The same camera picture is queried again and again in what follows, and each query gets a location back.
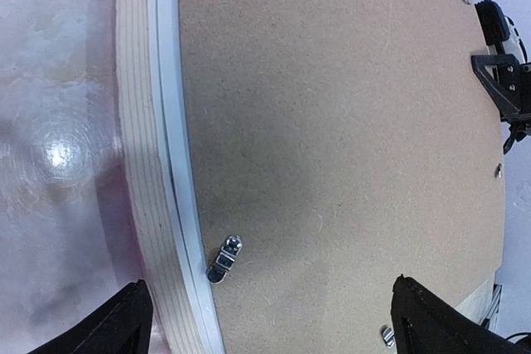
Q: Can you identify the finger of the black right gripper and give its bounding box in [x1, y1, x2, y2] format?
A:
[470, 54, 530, 122]
[503, 119, 531, 155]

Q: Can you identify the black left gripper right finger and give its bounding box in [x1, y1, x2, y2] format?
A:
[391, 275, 527, 354]

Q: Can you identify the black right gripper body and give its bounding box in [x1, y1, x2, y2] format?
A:
[475, 0, 527, 56]

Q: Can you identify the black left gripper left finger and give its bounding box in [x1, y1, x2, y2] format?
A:
[32, 279, 153, 354]

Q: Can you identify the pink wooden picture frame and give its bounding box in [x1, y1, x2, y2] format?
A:
[115, 0, 205, 353]

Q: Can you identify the brown backing board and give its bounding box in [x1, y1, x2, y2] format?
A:
[179, 0, 504, 353]

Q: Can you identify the white mat board lower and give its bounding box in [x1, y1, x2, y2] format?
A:
[149, 0, 225, 353]

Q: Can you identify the aluminium front rail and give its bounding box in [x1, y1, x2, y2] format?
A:
[480, 284, 503, 332]

